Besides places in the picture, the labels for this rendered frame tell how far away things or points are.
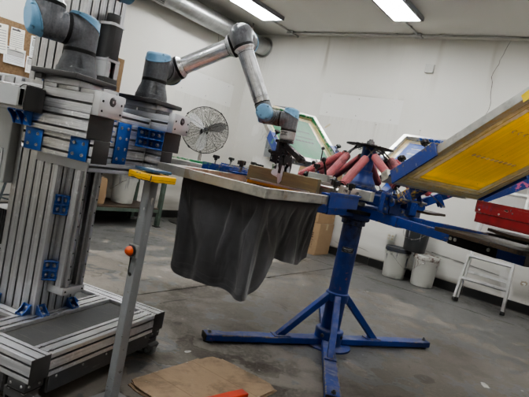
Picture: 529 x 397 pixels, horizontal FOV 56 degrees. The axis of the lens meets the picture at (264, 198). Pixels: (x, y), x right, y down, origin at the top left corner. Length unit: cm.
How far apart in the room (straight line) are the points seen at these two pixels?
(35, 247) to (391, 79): 541
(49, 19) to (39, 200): 78
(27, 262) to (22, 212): 22
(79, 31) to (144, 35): 463
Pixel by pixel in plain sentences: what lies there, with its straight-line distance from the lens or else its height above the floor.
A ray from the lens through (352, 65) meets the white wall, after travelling 719.
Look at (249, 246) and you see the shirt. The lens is 195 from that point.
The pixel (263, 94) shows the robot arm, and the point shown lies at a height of 138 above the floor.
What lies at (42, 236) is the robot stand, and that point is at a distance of 234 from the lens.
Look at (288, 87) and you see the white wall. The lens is 762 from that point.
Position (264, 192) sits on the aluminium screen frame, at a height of 97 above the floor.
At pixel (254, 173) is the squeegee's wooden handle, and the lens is 247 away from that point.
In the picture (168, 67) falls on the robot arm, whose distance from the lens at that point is 247.
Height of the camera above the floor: 109
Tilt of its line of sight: 4 degrees down
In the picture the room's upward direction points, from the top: 12 degrees clockwise
